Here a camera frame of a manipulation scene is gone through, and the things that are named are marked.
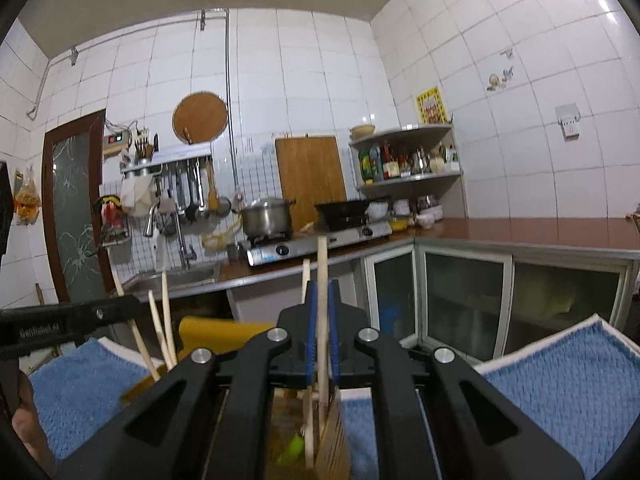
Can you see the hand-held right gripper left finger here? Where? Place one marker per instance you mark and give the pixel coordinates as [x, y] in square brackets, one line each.
[310, 330]

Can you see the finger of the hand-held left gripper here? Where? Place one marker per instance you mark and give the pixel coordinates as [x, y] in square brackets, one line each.
[110, 312]

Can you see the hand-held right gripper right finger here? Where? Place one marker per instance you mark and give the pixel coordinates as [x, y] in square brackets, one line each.
[334, 330]

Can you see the wooden chopstick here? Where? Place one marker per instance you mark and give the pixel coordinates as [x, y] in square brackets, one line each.
[305, 280]
[167, 310]
[157, 320]
[145, 350]
[322, 260]

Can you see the yellow perforated utensil holder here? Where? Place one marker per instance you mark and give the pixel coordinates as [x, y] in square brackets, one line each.
[215, 335]

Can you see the person's left hand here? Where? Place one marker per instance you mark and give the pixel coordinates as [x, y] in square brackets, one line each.
[30, 425]

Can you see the steel sink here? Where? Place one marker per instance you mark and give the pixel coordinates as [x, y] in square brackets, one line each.
[175, 277]

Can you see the steel gas stove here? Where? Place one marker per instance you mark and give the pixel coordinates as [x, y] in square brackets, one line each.
[310, 247]

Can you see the red and yellow cloth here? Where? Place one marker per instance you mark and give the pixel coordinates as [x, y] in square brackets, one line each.
[110, 212]

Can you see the small metal cup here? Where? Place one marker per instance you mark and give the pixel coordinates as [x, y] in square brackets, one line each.
[233, 255]

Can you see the black wok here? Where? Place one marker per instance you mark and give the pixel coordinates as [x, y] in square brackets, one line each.
[342, 212]

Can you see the steel cooking pot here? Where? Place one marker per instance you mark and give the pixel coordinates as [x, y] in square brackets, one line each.
[267, 220]

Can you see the white hanging cloth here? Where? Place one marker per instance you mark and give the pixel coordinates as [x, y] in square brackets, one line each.
[137, 197]

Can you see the brown frosted glass door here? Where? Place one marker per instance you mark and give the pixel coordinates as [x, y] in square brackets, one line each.
[70, 200]

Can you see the hanging metal ladle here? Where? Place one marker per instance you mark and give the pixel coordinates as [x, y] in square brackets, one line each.
[194, 210]

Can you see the hanging plastic bag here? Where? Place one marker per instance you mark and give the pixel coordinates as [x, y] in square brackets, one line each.
[26, 200]

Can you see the glass door cabinet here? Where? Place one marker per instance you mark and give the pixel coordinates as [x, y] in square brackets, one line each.
[470, 300]

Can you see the white bowls group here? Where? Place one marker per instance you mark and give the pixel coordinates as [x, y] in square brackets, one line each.
[405, 210]

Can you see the hanging wooden spatula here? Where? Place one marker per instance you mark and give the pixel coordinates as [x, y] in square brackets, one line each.
[213, 197]

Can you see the wooden cutting board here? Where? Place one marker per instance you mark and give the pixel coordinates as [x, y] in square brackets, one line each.
[310, 175]

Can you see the steel cutlery cup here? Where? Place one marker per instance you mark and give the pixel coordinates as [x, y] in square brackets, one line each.
[145, 152]

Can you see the green bottle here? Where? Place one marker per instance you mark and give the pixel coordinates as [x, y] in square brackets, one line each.
[366, 165]

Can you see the white control box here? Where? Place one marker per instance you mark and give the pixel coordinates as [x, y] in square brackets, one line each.
[115, 142]

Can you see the red sauce bottle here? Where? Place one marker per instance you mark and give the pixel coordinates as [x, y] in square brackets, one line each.
[391, 162]

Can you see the beige bowl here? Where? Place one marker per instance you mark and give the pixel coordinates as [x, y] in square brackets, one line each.
[362, 131]

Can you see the grey corner shelf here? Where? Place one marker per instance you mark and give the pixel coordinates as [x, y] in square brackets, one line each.
[400, 135]

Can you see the brown kitchen counter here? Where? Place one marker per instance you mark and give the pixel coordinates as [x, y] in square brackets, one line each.
[525, 235]

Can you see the blue knitted blanket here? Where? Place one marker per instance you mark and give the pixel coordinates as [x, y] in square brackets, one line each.
[550, 385]

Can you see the steel wall utensil rack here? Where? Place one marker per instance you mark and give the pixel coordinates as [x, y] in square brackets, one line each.
[170, 156]

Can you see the vertical grey wall pipe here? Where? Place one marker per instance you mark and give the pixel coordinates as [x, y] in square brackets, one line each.
[230, 100]

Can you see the yellow wall poster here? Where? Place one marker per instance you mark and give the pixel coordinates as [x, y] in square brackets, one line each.
[432, 106]

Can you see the bent grey wall pipe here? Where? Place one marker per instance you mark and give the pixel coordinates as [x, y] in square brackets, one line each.
[125, 35]

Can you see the cartoon wall sticker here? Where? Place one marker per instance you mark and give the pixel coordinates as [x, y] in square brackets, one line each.
[500, 77]

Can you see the white wall socket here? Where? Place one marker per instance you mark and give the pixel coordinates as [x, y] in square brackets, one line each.
[568, 121]

